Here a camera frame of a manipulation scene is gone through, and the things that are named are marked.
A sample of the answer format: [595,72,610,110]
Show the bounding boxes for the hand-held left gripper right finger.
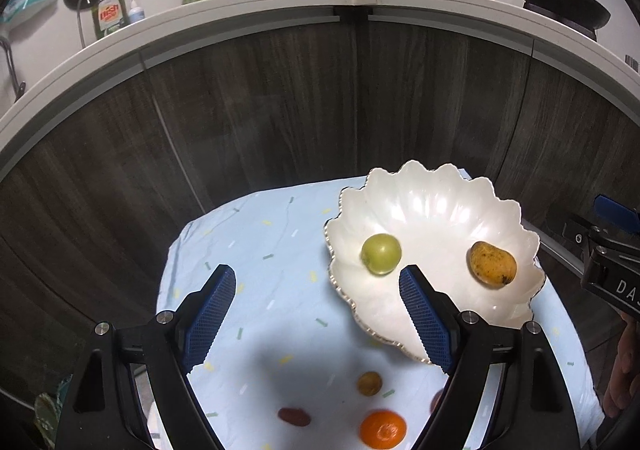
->
[398,265,583,450]

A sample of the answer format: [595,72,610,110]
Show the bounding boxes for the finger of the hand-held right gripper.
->
[561,214,608,256]
[593,194,640,237]

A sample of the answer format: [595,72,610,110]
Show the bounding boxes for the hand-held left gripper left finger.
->
[54,264,237,450]

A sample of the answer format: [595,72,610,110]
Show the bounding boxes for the white scalloped bowl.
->
[324,159,547,365]

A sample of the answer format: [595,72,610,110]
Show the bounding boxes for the large orange tangerine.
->
[359,410,407,449]

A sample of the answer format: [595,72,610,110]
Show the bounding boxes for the person's right hand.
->
[602,309,640,420]

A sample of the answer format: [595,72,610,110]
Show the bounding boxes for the green apple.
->
[361,233,402,276]

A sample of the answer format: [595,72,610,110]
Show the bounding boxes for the yellow mango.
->
[467,240,518,287]

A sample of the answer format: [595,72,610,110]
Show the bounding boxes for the brown longan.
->
[356,371,383,397]

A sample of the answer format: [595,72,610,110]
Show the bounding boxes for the light blue tablecloth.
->
[155,167,606,450]

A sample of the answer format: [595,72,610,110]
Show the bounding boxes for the red jujube date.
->
[277,407,312,427]

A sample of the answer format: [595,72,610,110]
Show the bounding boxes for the green cloth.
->
[34,380,69,449]

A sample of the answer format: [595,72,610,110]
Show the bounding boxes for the green dish soap bottle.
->
[91,0,128,38]

